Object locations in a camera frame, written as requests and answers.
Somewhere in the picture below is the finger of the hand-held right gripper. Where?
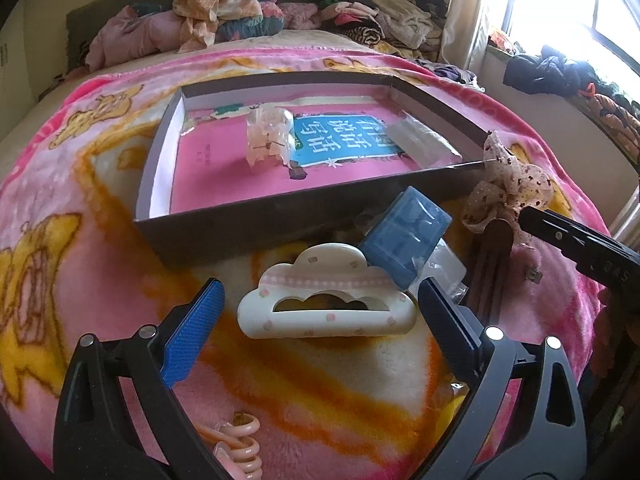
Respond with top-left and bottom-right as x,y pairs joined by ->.
519,206 -> 601,268

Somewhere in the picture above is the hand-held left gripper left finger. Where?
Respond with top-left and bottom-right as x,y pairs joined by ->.
52,277 -> 231,480

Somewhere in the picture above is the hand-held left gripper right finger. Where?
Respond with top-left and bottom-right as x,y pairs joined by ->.
416,277 -> 588,480

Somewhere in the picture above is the dark toothed hair clip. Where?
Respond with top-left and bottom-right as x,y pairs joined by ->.
465,220 -> 516,326

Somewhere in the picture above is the floral bow hair tie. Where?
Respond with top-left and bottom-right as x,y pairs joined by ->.
461,130 -> 556,235

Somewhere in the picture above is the clear earring packet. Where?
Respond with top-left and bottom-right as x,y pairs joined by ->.
410,240 -> 471,306

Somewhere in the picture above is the yellow packet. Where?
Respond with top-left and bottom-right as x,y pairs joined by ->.
432,380 -> 473,441

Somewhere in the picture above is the small blue plastic box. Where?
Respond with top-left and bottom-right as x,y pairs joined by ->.
359,186 -> 453,291

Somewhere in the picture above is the grey cardboard box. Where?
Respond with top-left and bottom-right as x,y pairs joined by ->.
132,71 -> 493,271

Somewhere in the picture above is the peach spiral hair tie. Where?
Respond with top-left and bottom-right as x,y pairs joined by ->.
192,412 -> 263,480

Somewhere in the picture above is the white cloud hair claw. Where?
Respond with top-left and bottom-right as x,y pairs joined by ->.
236,242 -> 418,340

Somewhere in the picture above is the white radiator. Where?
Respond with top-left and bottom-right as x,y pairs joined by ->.
611,180 -> 640,253

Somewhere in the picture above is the pink printed blanket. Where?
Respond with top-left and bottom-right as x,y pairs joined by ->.
0,47 -> 608,480

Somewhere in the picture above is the dark jacket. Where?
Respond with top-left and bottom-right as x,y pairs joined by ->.
502,45 -> 601,98

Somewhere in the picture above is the clear plastic bag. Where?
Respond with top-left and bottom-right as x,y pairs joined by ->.
387,115 -> 463,170

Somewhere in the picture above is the pink book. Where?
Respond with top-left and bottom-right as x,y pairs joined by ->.
170,100 -> 451,211

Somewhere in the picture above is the purple garment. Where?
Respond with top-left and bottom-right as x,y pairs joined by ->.
432,62 -> 481,87

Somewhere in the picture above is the pearl white hair claw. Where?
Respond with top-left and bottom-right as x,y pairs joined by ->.
245,104 -> 296,167

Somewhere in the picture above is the cream curtain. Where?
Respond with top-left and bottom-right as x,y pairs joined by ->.
440,0 -> 506,68

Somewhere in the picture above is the dark floral pillow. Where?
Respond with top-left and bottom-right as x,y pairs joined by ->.
215,0 -> 287,42

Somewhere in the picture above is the cream floral garment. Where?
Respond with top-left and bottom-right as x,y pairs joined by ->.
172,0 -> 263,53

